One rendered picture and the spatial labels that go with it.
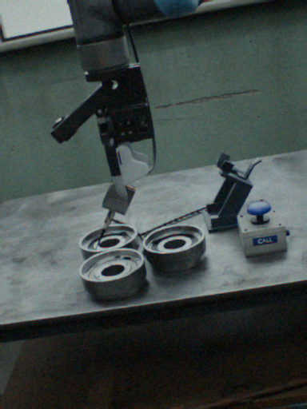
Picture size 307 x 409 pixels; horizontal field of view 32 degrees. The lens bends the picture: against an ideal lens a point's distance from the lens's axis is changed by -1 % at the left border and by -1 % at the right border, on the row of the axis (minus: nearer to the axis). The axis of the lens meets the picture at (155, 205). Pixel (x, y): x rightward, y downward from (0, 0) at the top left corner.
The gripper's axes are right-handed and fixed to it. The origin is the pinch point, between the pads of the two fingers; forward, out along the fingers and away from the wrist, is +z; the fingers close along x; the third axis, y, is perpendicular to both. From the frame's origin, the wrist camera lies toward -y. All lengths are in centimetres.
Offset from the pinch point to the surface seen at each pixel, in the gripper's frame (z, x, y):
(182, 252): 9.5, -8.0, 8.3
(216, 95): 19, 157, 35
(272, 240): 11.0, -6.7, 22.9
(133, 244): 10.0, -0.6, 0.1
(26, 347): 38, 16, -30
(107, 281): 9.2, -13.6, -3.5
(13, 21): -30, 170, -48
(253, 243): 10.8, -6.5, 19.8
